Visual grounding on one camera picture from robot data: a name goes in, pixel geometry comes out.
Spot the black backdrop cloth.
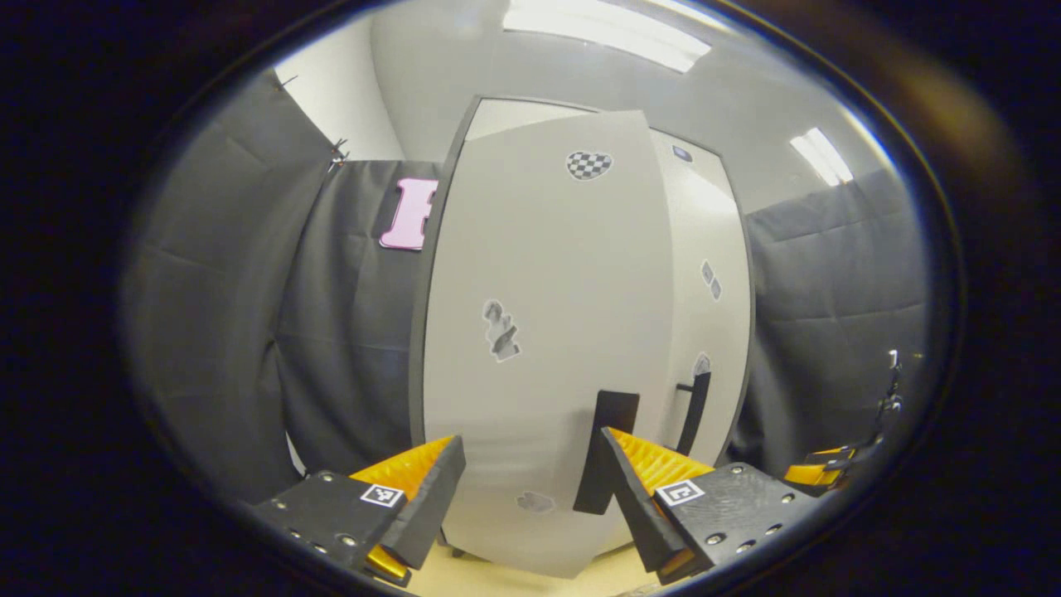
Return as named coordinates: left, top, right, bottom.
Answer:
left=123, top=70, right=942, bottom=508

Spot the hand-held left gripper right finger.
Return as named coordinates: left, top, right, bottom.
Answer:
left=600, top=426, right=822, bottom=586

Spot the grey cabinet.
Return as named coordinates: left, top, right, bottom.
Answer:
left=409, top=94, right=755, bottom=467

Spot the ceiling light panel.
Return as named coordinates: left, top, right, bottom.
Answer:
left=787, top=126, right=855, bottom=187
left=501, top=0, right=714, bottom=74

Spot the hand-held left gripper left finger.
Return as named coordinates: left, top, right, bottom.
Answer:
left=251, top=434, right=468, bottom=588

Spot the grey cabinet door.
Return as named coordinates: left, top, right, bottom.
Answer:
left=663, top=178, right=753, bottom=467
left=421, top=109, right=690, bottom=580

